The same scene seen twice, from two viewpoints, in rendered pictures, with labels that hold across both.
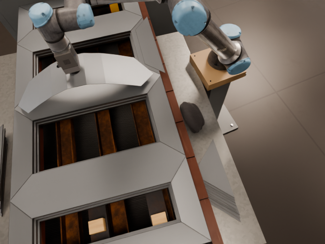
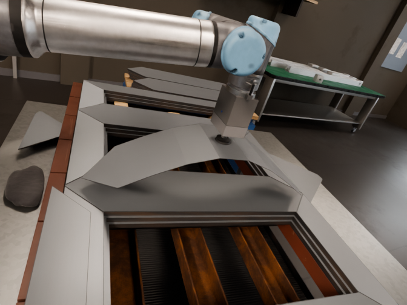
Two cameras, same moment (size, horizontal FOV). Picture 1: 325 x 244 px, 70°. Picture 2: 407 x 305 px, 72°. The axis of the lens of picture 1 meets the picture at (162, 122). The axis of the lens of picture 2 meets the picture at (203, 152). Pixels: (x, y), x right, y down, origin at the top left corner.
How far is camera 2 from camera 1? 1.41 m
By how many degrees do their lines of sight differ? 87
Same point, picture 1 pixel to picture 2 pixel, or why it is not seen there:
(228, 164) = (16, 138)
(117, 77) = (153, 141)
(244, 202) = (24, 117)
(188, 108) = (25, 191)
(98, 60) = (188, 152)
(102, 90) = (180, 186)
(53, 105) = (250, 185)
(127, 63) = (132, 170)
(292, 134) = not seen: outside the picture
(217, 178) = (43, 124)
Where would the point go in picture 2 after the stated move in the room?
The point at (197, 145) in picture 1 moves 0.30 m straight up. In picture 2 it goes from (44, 160) to (44, 80)
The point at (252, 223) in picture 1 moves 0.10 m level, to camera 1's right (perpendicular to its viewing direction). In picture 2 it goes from (29, 108) to (5, 104)
